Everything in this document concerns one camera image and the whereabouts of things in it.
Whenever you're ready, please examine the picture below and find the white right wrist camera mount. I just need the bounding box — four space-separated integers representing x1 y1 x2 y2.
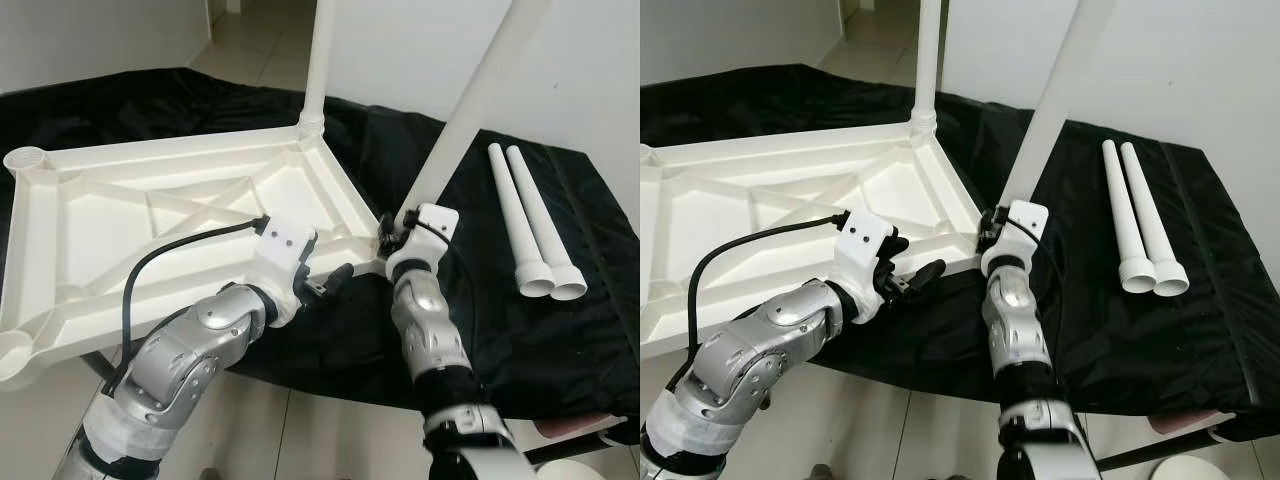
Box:
385 203 461 283
980 200 1049 279

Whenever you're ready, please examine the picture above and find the white plastic table leg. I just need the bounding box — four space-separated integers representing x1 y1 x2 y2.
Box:
505 145 589 301
487 142 556 298
910 0 949 131
998 0 1119 216
1120 142 1191 297
1101 140 1161 294
300 0 341 136
395 0 554 236

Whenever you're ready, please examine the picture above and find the black table cloth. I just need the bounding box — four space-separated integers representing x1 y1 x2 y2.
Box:
640 62 1280 416
0 66 641 421

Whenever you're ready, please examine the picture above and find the white plastic table top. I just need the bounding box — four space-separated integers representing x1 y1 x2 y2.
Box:
640 118 986 363
0 122 401 391

